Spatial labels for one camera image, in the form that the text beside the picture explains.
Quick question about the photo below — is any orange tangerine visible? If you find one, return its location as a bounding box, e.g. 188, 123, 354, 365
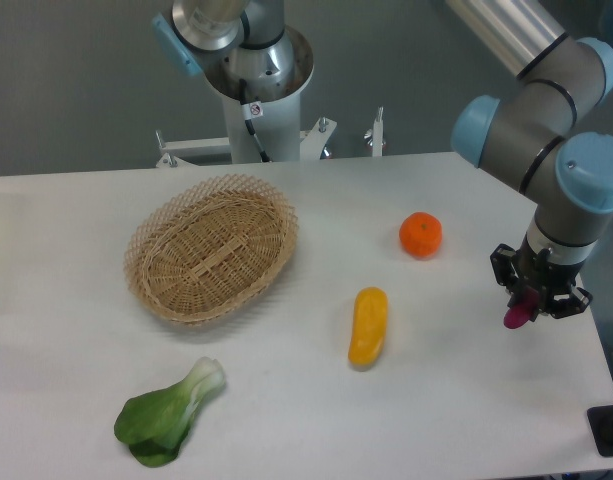
399, 212, 443, 258

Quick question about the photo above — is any green bok choy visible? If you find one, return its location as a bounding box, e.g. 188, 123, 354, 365
113, 357, 226, 468

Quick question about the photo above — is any woven wicker basket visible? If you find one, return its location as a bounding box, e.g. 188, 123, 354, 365
124, 174, 298, 325

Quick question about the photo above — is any black cable on pedestal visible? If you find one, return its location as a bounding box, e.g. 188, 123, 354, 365
238, 79, 272, 164

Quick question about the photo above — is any white metal mounting pedestal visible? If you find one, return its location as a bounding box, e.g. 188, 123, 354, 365
154, 74, 387, 168

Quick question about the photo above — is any yellow pepper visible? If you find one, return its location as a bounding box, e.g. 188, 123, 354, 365
347, 287, 389, 369

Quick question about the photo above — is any purple sweet potato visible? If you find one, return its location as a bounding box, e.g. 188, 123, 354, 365
503, 302, 535, 330

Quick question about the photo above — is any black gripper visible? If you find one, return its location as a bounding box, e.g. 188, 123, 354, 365
490, 237, 593, 321

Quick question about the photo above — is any black device at table edge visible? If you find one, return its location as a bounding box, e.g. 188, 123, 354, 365
587, 405, 613, 457

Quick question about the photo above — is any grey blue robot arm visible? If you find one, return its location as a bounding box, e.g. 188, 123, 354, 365
451, 1, 613, 329

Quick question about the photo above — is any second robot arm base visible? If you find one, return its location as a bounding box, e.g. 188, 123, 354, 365
151, 1, 314, 103

